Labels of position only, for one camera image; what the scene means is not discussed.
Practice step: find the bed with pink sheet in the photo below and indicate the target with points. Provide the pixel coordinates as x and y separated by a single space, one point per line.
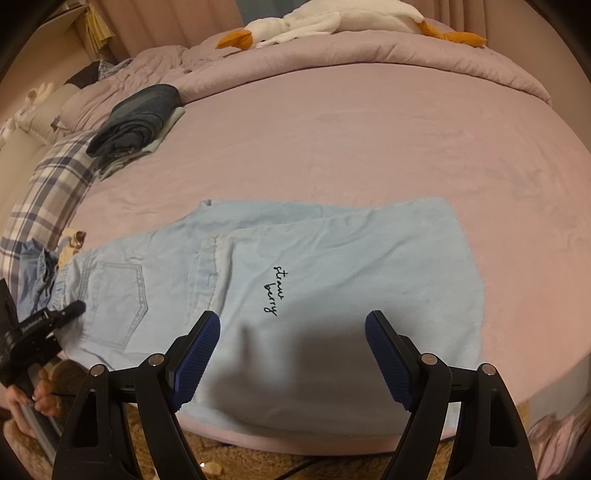
369 152

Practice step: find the small white plush toy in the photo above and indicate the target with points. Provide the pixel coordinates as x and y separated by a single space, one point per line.
39 93

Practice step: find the pink curtain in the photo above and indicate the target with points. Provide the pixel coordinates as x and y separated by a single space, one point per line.
175 23
461 11

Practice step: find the teal curtain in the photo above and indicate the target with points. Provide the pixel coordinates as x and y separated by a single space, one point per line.
263 7

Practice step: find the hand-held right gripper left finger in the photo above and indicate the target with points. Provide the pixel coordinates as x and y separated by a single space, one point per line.
196 360

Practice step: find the beige cartoon print cloth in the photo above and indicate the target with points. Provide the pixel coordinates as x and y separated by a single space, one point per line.
71 244

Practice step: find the lilac quilt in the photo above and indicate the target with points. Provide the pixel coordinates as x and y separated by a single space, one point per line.
369 60

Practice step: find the blue ruffled cloth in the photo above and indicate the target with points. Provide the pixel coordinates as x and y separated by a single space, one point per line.
34 272

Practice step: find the white shelf unit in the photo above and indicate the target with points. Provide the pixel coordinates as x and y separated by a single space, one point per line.
55 50

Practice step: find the pink patterned cloth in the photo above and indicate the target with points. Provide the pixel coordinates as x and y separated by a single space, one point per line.
551 443

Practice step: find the folded dark blue clothes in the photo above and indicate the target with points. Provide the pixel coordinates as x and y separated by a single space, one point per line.
134 115

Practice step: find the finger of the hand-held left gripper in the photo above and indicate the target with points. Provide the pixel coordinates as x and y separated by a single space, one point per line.
71 310

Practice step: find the plaid pillow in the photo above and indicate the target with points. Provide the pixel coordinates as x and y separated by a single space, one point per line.
41 198

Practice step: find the person's left hand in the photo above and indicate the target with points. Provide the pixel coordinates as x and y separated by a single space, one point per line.
46 399

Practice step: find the dark crumpled garment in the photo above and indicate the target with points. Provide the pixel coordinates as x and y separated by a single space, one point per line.
87 74

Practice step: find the white goose plush toy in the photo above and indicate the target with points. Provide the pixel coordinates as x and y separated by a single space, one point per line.
314 18

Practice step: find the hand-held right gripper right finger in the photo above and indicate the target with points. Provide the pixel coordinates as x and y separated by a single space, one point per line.
390 364

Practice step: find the light blue strawberry pants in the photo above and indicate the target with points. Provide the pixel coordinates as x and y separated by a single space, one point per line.
346 277

